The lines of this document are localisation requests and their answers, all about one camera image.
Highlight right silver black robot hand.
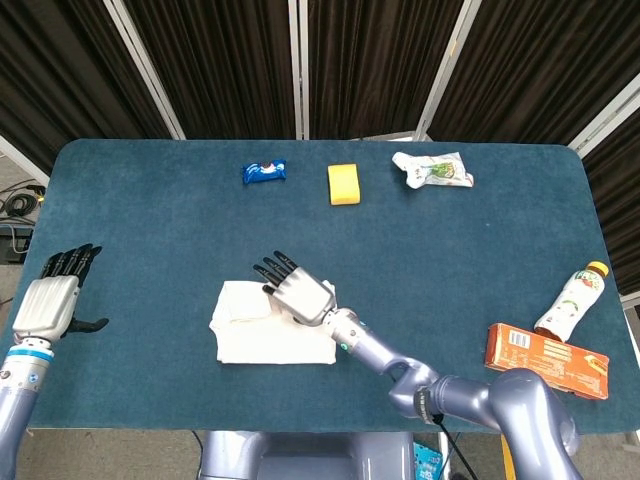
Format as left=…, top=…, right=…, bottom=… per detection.
left=252, top=250, right=337, bottom=327

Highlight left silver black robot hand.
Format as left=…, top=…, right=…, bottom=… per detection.
left=11, top=243, right=110, bottom=343

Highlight white T-shirt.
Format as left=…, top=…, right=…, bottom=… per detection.
left=208, top=278, right=337, bottom=365

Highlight black floor power box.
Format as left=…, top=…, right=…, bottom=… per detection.
left=0, top=223, right=34, bottom=265

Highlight yellow sponge block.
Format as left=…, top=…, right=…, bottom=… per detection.
left=327, top=163, right=363, bottom=206

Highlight blue snack packet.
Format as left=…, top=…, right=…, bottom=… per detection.
left=241, top=158, right=290, bottom=187

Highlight grey-blue robot torso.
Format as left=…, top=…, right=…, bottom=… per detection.
left=198, top=429, right=416, bottom=480

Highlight crumpled white green packet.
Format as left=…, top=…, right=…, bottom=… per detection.
left=391, top=150, right=476, bottom=190

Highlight blue printed carton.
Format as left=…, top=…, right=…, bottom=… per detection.
left=413, top=440, right=445, bottom=480

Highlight black partition screen panel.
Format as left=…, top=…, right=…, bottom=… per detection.
left=0, top=0, right=174, bottom=174
left=122, top=0, right=301, bottom=140
left=569, top=79, right=640, bottom=296
left=428, top=0, right=640, bottom=146
left=305, top=0, right=469, bottom=140

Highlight orange cardboard box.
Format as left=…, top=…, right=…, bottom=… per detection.
left=484, top=322, right=612, bottom=400

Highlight white drink bottle yellow cap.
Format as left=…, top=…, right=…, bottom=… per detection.
left=533, top=259, right=610, bottom=343

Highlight black coiled floor cables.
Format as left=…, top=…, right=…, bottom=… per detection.
left=0, top=184, right=47, bottom=219

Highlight black arm cable with plug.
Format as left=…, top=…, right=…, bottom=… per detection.
left=432, top=412, right=476, bottom=480

